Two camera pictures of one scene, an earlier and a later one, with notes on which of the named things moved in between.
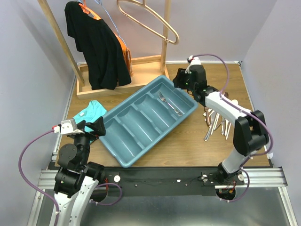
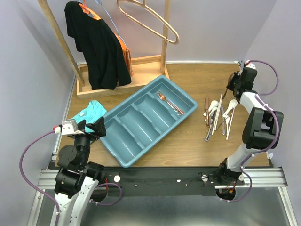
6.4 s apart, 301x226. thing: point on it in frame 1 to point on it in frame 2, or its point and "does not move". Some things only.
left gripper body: x=84 y=138 does not move
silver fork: x=161 y=97 does not move
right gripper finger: x=181 y=81 to x=231 y=81
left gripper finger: x=98 y=126 does not move
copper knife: x=207 y=117 does not move
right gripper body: x=191 y=85 to x=237 y=83
